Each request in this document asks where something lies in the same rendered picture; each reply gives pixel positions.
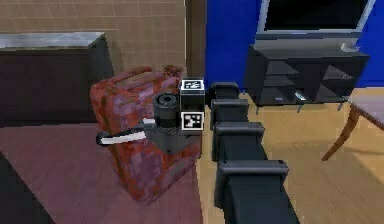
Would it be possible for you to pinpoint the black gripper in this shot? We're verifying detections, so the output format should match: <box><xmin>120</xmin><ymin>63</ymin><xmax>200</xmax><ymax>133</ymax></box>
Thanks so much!
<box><xmin>95</xmin><ymin>92</ymin><xmax>203</xmax><ymax>156</ymax></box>

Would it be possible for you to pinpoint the red rusty fuel tank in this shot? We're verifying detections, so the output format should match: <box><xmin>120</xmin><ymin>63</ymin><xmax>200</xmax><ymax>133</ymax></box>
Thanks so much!
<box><xmin>89</xmin><ymin>64</ymin><xmax>203</xmax><ymax>205</ymax></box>

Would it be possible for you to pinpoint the black cabinet with grey top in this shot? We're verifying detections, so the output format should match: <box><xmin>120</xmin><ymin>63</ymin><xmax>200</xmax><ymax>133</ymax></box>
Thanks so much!
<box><xmin>0</xmin><ymin>31</ymin><xmax>116</xmax><ymax>128</ymax></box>

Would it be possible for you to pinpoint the black television stand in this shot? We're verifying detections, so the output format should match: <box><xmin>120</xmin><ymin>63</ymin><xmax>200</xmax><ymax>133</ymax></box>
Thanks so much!
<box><xmin>244</xmin><ymin>44</ymin><xmax>371</xmax><ymax>114</ymax></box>

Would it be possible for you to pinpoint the grey television set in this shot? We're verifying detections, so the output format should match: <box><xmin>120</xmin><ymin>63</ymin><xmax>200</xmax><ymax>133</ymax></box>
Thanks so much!
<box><xmin>254</xmin><ymin>0</ymin><xmax>378</xmax><ymax>53</ymax></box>

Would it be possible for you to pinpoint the brown wooden table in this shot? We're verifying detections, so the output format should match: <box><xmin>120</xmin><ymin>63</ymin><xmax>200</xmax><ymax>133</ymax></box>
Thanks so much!
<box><xmin>321</xmin><ymin>94</ymin><xmax>384</xmax><ymax>163</ymax></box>

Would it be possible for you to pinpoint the brown wooden door frame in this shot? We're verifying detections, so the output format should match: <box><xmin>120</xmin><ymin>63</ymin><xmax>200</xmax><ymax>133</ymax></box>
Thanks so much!
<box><xmin>185</xmin><ymin>0</ymin><xmax>208</xmax><ymax>80</ymax></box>

